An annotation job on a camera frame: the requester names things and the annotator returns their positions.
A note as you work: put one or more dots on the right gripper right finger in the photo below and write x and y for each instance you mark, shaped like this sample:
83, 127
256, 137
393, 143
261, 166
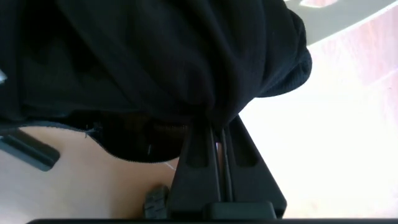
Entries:
248, 186

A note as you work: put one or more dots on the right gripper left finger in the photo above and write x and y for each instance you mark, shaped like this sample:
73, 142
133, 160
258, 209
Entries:
186, 186

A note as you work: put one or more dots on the black garment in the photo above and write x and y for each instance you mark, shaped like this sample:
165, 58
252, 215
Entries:
124, 62

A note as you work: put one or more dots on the black clothes rack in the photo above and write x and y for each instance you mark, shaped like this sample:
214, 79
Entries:
31, 152

